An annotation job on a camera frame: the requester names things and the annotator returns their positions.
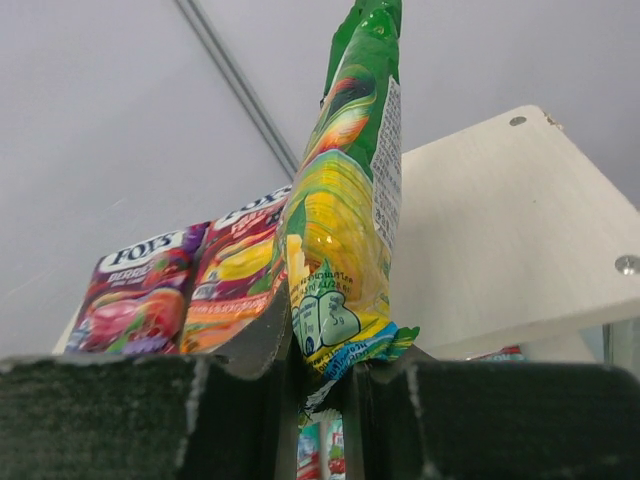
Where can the orange Fox's fruits candy bag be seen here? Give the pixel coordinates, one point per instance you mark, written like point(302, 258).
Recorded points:
point(238, 273)

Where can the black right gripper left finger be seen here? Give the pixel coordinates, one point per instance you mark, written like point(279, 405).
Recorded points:
point(229, 414)

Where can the green Fox's spring tea bag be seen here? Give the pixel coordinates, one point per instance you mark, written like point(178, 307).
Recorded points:
point(340, 222)

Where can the light wooden two-tier shelf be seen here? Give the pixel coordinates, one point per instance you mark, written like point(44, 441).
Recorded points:
point(510, 234)

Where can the teal candy bag back side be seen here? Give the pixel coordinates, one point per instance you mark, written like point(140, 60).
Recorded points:
point(320, 452)

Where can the purple Fox's berries candy bag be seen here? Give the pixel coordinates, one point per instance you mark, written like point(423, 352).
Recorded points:
point(136, 299)

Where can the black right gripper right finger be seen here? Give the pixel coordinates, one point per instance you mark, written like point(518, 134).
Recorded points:
point(420, 418)

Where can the teal cherry mint candy bag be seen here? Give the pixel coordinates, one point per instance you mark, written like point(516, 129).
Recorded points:
point(506, 354)

